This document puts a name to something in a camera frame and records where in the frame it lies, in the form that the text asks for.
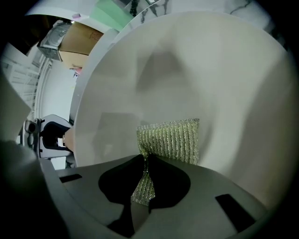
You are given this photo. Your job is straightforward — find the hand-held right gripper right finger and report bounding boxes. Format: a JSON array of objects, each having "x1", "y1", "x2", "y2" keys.
[{"x1": 139, "y1": 154, "x2": 269, "y2": 239}]

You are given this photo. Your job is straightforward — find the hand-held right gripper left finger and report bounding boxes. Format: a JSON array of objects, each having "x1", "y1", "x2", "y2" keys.
[{"x1": 56, "y1": 154, "x2": 147, "y2": 238}]

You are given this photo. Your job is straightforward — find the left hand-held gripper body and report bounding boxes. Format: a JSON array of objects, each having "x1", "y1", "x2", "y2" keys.
[{"x1": 24, "y1": 117, "x2": 43, "y2": 153}]

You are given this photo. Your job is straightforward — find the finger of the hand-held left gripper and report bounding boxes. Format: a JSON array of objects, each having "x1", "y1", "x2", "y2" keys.
[
  {"x1": 38, "y1": 136, "x2": 73, "y2": 160},
  {"x1": 40, "y1": 113, "x2": 74, "y2": 140}
]

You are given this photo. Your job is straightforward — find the cream frying pan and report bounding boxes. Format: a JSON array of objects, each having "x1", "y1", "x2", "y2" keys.
[{"x1": 62, "y1": 10, "x2": 292, "y2": 212}]

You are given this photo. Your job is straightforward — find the person's white shirt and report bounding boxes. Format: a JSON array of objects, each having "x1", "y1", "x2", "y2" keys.
[{"x1": 0, "y1": 70, "x2": 32, "y2": 146}]

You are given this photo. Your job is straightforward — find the pink plastic object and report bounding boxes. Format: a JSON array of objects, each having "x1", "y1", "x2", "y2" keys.
[{"x1": 70, "y1": 64, "x2": 84, "y2": 76}]

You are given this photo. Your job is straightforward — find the large cardboard box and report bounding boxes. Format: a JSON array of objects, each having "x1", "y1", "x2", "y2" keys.
[{"x1": 57, "y1": 22, "x2": 105, "y2": 71}]

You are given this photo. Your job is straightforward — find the gray metal cabinet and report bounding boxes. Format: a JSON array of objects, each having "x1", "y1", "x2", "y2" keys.
[{"x1": 37, "y1": 21, "x2": 71, "y2": 63}]

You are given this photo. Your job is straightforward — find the mint green cup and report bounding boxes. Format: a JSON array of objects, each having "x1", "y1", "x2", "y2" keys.
[{"x1": 90, "y1": 0, "x2": 135, "y2": 32}]

